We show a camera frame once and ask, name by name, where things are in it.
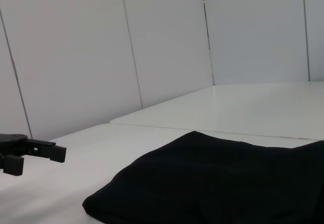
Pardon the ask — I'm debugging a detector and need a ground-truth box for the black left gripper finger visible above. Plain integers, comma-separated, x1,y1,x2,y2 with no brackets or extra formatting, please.
25,138,67,164
0,154,25,177

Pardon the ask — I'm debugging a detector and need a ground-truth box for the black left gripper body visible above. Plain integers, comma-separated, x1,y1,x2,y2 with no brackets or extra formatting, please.
0,133,29,159

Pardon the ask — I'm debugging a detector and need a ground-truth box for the black shirt with FREE print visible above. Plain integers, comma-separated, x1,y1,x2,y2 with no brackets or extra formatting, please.
82,130,324,224

